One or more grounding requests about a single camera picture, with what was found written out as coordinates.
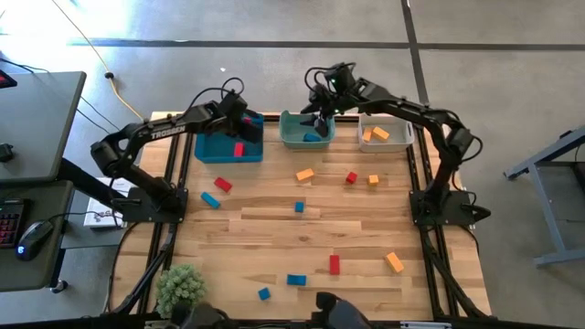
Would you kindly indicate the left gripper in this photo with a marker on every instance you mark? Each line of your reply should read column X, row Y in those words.
column 230, row 124

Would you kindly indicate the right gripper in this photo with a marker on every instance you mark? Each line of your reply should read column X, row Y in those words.
column 333, row 102

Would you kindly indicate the blue wedge block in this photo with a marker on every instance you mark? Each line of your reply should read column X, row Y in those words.
column 311, row 137

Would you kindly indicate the red rectangular block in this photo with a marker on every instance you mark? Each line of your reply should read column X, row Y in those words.
column 223, row 184
column 334, row 265
column 247, row 121
column 238, row 150

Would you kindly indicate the orange rectangular block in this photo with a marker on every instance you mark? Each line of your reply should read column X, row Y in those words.
column 305, row 174
column 367, row 134
column 380, row 133
column 394, row 262

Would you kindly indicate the red cube block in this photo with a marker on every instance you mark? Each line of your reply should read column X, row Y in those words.
column 351, row 177

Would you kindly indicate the blue rectangular block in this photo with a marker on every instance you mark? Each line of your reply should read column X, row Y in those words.
column 210, row 200

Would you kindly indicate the orange cube block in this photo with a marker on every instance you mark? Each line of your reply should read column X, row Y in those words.
column 373, row 180

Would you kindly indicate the blue cube block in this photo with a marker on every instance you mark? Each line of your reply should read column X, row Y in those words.
column 299, row 207
column 263, row 293

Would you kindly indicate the blue arch block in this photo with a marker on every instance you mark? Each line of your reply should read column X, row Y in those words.
column 296, row 280

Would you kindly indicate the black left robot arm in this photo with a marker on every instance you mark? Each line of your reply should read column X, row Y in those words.
column 137, row 134

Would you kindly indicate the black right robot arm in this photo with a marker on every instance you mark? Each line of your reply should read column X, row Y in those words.
column 411, row 109

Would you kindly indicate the teal plastic bin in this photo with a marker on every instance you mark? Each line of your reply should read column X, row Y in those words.
column 292, row 132

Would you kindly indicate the blue plastic bin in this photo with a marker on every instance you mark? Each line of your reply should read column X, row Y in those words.
column 215, row 148

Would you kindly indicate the white plastic bin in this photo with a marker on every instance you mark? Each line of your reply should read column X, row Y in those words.
column 395, row 137

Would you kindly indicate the green artificial plant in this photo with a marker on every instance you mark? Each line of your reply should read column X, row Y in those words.
column 180, row 288

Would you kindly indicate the black desk leg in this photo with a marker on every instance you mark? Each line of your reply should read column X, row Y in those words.
column 87, row 183

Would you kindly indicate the white booklet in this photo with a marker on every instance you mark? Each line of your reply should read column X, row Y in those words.
column 98, row 215

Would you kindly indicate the black computer mouse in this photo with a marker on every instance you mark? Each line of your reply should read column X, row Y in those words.
column 33, row 240

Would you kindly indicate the small black desk object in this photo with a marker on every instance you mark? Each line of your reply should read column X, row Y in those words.
column 4, row 153

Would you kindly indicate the red lit desk device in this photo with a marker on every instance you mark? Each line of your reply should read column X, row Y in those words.
column 5, row 81

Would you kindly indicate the black backlit keyboard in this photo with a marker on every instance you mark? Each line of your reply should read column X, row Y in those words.
column 11, row 224

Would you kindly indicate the dark grey desk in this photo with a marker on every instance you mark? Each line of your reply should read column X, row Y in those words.
column 27, row 274

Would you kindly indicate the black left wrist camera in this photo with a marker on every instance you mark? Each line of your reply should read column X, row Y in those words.
column 234, row 104

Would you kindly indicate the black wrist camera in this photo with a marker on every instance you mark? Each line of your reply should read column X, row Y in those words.
column 234, row 104
column 340, row 75

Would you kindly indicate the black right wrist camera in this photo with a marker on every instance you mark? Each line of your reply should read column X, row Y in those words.
column 340, row 75

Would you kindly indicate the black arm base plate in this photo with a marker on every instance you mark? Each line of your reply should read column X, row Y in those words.
column 450, row 212
column 141, row 210

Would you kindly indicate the black frame rail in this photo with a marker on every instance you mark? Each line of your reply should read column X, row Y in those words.
column 429, row 237
column 160, row 237

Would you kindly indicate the grey metal table frame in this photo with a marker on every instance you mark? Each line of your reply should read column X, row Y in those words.
column 548, row 210

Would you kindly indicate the black frame beam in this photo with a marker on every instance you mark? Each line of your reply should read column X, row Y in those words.
column 525, row 325

